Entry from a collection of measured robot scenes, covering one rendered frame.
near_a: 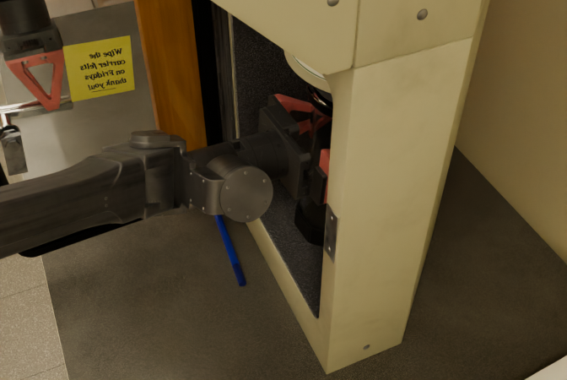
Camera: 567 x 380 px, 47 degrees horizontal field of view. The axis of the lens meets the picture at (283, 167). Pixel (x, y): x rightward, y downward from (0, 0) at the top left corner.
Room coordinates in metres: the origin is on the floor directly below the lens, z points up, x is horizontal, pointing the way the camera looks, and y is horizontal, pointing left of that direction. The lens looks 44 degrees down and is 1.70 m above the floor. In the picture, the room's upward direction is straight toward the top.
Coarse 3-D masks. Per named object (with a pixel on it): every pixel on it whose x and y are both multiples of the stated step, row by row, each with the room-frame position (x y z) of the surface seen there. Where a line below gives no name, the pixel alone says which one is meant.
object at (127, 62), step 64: (64, 0) 0.62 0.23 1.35; (128, 0) 0.64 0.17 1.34; (0, 64) 0.58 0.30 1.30; (64, 64) 0.61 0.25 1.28; (128, 64) 0.64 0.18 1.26; (192, 64) 0.67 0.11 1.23; (0, 128) 0.57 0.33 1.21; (64, 128) 0.60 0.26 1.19; (128, 128) 0.63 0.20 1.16; (192, 128) 0.67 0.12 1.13
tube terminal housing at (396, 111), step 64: (384, 0) 0.42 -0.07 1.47; (448, 0) 0.44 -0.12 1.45; (384, 64) 0.42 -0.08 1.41; (448, 64) 0.45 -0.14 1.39; (384, 128) 0.43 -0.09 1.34; (448, 128) 0.45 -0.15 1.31; (384, 192) 0.43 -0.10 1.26; (384, 256) 0.43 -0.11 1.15; (320, 320) 0.43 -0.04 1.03; (384, 320) 0.44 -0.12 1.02
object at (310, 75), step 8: (288, 56) 0.56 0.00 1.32; (296, 64) 0.54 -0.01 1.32; (304, 64) 0.53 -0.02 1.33; (296, 72) 0.53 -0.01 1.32; (304, 72) 0.53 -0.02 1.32; (312, 72) 0.52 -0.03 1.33; (312, 80) 0.52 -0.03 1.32; (320, 80) 0.51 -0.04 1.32; (320, 88) 0.51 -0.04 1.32; (328, 88) 0.51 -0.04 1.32
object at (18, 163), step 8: (8, 136) 0.56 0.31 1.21; (16, 136) 0.56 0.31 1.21; (8, 144) 0.55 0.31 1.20; (16, 144) 0.56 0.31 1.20; (8, 152) 0.56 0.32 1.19; (16, 152) 0.56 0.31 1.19; (8, 160) 0.55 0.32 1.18; (16, 160) 0.56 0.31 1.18; (24, 160) 0.56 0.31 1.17; (8, 168) 0.55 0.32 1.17; (16, 168) 0.56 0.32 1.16; (24, 168) 0.56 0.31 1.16
